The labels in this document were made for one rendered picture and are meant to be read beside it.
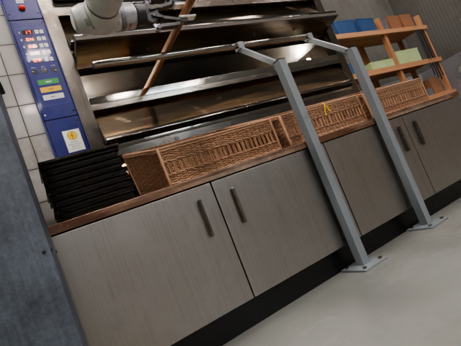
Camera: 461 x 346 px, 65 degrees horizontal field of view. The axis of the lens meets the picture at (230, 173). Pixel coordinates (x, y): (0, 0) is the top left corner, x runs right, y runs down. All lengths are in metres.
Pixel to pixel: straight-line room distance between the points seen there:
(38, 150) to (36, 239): 0.91
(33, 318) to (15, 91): 1.20
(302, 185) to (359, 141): 0.43
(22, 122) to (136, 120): 0.50
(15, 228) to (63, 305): 0.21
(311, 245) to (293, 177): 0.29
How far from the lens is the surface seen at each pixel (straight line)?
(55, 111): 1.86
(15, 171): 0.99
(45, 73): 1.94
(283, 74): 1.63
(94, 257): 1.20
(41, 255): 0.96
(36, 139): 1.84
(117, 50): 2.02
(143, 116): 1.95
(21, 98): 1.91
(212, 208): 1.32
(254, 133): 1.56
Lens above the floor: 0.45
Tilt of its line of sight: 5 degrees up
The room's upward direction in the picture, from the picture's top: 22 degrees counter-clockwise
